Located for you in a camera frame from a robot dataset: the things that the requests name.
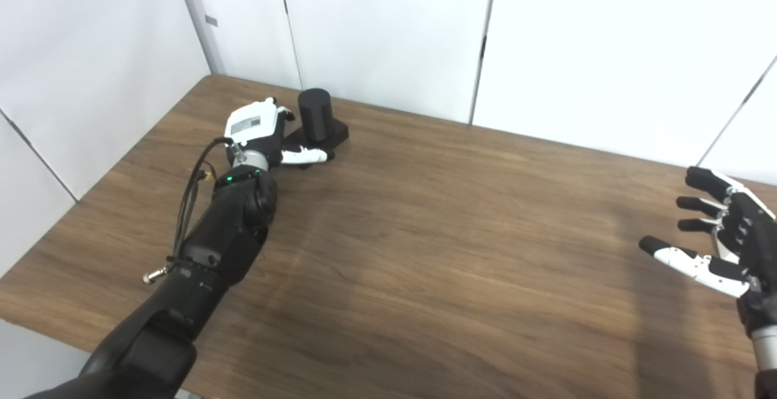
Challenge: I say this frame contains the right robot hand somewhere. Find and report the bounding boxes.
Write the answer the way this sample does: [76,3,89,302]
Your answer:
[639,166,777,334]

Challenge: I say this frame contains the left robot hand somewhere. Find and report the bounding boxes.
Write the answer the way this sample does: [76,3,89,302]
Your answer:
[224,97,333,170]

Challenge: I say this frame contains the black peg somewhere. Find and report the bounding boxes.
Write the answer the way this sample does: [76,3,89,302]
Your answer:
[280,88,350,170]

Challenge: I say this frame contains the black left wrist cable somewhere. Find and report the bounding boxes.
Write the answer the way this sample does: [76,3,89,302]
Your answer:
[143,137,245,284]

